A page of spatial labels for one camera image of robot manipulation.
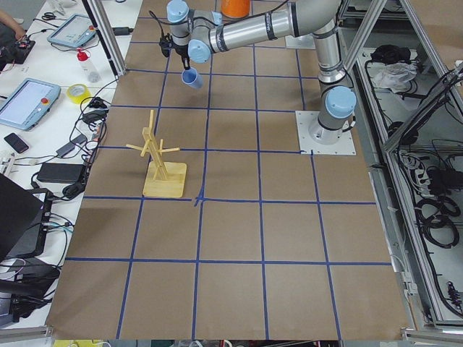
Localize orange can with silver lid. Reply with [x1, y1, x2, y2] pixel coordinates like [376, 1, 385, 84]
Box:
[221, 0, 251, 19]

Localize wooden cup tree stand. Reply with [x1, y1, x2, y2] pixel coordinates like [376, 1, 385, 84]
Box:
[126, 110, 187, 198]

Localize crumpled white cloth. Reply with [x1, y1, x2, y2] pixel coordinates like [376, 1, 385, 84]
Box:
[372, 62, 417, 93]

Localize teach pendant tablet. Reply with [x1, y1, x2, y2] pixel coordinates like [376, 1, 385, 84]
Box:
[47, 14, 96, 48]
[1, 78, 61, 130]

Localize light blue plastic cup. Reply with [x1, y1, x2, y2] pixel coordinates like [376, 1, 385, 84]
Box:
[181, 67, 203, 89]

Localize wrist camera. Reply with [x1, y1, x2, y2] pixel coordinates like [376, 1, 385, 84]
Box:
[159, 33, 171, 58]

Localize yellow tape roll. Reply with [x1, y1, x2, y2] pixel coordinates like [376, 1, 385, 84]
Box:
[67, 83, 91, 104]

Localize red capped squeeze bottle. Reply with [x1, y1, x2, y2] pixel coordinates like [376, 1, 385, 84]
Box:
[77, 48, 101, 83]

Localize black power adapter brick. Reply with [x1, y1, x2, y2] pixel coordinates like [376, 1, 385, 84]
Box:
[37, 163, 84, 184]

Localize right side black adapter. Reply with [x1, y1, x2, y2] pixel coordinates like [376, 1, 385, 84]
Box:
[112, 27, 134, 36]

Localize black laptop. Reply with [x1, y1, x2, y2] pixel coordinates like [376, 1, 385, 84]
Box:
[1, 175, 52, 260]

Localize black cable bundle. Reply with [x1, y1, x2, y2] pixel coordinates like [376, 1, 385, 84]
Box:
[30, 77, 119, 200]

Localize near teach pendant tablet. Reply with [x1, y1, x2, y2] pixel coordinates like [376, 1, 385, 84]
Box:
[1, 78, 61, 130]

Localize far teach pendant tablet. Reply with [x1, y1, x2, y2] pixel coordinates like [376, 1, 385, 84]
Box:
[47, 14, 96, 48]

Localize aluminium frame post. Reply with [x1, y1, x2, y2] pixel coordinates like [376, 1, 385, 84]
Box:
[82, 0, 126, 77]

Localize black scissors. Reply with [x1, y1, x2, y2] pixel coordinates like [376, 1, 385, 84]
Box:
[41, 12, 60, 21]

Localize black smartphone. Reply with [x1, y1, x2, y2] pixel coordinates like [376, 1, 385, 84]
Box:
[4, 133, 29, 153]

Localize small black adapter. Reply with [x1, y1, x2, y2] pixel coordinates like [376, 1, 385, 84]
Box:
[56, 134, 87, 158]

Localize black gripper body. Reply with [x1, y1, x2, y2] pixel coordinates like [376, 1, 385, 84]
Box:
[173, 43, 190, 61]

